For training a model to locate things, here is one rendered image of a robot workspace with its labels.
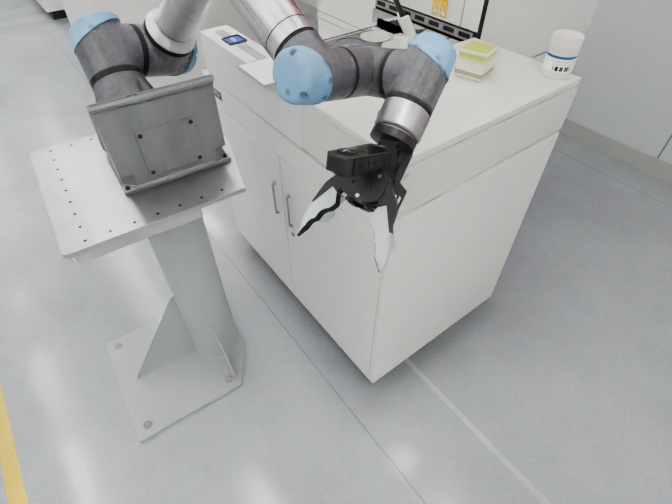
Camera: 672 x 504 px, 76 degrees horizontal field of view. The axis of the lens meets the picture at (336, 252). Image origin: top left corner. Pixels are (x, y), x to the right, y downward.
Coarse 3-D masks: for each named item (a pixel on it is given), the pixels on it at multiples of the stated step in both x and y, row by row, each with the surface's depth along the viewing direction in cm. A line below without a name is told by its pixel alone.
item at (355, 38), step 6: (366, 30) 148; (372, 30) 148; (378, 30) 148; (384, 30) 148; (348, 36) 144; (354, 36) 144; (390, 36) 144; (330, 42) 141; (336, 42) 141; (342, 42) 141; (348, 42) 141; (354, 42) 141; (360, 42) 141; (366, 42) 141; (372, 42) 141; (378, 42) 141
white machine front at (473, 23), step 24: (336, 0) 168; (360, 0) 158; (384, 0) 149; (408, 0) 140; (432, 0) 133; (456, 0) 126; (480, 0) 120; (336, 24) 174; (360, 24) 163; (456, 24) 130; (480, 24) 125
